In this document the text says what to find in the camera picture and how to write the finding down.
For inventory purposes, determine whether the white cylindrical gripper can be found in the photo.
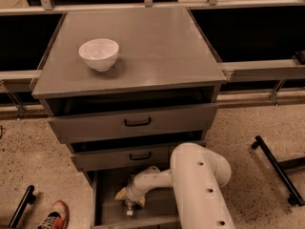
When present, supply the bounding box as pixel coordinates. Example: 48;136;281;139
114;177;146;208

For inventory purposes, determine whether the black middle drawer handle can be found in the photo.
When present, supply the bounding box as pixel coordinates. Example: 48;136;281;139
130;152;152;161

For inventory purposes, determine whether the metal window railing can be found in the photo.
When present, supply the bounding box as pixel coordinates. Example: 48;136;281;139
0;0;305;113

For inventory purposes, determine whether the middle grey drawer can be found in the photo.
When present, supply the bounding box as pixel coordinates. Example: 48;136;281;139
68;141;182;172

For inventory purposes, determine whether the black drawer handle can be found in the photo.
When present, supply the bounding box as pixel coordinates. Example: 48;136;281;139
124;117;152;127
130;152;152;161

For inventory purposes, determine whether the red and white sneaker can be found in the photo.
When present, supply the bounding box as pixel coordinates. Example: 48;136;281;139
37;200;69;229

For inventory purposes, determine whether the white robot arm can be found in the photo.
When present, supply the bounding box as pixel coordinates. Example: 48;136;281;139
115;143;235;229

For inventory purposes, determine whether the clear plastic water bottle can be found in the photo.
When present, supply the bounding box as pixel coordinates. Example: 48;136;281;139
125;175;135;217

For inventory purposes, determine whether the black stand leg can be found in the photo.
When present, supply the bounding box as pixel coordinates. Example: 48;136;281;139
251;135;305;206
9;185;35;229

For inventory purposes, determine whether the bottom grey open drawer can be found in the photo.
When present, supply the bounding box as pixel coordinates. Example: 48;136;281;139
91;166;182;229

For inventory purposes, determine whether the black top drawer handle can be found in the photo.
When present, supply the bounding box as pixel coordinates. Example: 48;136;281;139
124;117;152;127

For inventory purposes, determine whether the grey metal drawer cabinet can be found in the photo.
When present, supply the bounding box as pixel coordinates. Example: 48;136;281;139
31;6;227;229

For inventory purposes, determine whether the black stand leg right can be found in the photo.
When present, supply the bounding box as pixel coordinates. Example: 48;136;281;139
251;135;305;206

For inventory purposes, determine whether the black stand leg left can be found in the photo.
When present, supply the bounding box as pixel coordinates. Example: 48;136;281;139
9;185;35;229

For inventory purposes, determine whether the top grey drawer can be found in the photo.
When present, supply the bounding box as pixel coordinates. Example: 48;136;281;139
49;104;217;144

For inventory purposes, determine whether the white ceramic bowl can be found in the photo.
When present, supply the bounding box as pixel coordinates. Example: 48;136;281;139
78;38;119;72

